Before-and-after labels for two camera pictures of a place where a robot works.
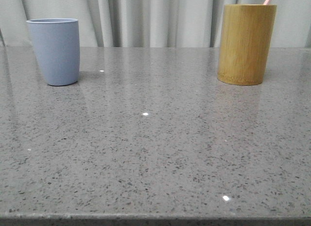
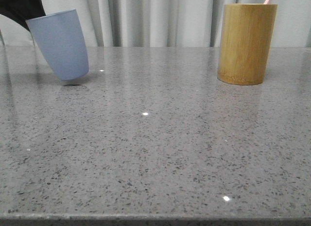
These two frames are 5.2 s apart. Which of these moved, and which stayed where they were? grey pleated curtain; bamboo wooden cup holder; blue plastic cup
Moved: blue plastic cup
Stayed: grey pleated curtain; bamboo wooden cup holder
